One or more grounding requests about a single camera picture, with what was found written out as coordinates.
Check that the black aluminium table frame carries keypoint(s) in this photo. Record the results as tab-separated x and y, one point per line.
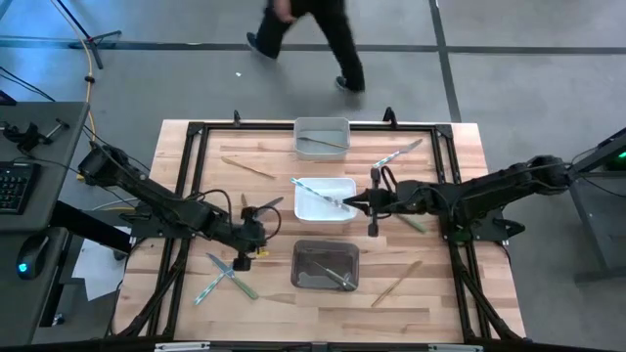
244	126

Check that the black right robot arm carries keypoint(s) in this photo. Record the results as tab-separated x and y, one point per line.
489	190

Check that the black computer mouse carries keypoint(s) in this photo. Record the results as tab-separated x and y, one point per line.
31	254

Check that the black desk mount clamp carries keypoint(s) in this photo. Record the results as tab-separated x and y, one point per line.
29	137

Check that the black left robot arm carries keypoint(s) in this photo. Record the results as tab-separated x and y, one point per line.
161	200

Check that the black desk support bar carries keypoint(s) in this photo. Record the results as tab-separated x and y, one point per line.
93	227

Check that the person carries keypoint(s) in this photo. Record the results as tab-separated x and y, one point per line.
337	39

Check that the grey translucent plastic bin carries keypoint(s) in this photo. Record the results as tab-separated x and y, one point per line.
320	128

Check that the black table clamp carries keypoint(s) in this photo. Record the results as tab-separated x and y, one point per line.
389	116
236	117

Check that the black tripod stand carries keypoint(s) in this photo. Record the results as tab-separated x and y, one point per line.
95	41

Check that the black device green light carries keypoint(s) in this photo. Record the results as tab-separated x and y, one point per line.
620	159

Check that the yellow tape tag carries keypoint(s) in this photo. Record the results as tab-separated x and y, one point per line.
262	253

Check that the wooden utensil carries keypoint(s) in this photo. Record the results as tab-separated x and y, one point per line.
243	200
323	142

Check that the grey desk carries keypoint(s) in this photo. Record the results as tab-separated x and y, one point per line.
58	161

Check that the dark smoked plastic bin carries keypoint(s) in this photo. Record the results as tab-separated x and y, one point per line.
305	259

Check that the wooden knife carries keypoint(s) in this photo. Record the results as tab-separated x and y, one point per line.
247	168

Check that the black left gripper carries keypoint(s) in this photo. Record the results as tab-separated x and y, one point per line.
242	239

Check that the white plastic bin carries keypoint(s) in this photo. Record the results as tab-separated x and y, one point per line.
318	215

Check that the silver metal bracket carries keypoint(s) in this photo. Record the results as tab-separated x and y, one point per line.
455	348
182	347

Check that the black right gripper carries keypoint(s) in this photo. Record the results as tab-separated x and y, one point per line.
391	200

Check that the black backlit keyboard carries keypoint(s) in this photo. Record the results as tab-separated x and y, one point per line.
17	188

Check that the dark metal desk frame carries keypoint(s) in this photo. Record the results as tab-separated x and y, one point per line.
599	275

